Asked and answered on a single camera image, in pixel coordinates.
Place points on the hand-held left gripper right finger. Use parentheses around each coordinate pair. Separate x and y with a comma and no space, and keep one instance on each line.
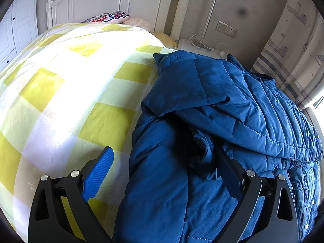
(230,176)

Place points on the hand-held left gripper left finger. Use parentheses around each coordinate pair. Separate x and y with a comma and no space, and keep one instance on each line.
(99,173)

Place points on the blue puffer jacket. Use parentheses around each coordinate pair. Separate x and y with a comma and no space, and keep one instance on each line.
(202,121)

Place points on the yellow checked bed sheet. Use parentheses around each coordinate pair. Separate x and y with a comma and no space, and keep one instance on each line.
(65,93)

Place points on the white nightstand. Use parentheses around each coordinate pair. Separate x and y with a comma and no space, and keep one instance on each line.
(189,46)

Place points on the printed striped curtain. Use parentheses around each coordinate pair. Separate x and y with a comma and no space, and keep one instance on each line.
(291,50)

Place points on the yellow pillow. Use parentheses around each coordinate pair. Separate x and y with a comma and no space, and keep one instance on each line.
(164,39)

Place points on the pale pink pillow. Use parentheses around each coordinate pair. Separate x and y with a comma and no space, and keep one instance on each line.
(140,22)

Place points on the colourful patterned pillow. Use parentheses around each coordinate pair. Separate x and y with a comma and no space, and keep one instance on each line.
(107,17)

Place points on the white pole lamp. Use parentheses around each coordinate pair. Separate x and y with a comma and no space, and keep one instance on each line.
(209,17)

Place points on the white wardrobe door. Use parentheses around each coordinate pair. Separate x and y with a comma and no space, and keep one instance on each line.
(17,25)

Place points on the white wooden headboard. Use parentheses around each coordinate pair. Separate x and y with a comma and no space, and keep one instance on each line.
(136,2)

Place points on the wall socket panel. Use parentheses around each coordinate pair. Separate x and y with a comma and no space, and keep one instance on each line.
(226,29)

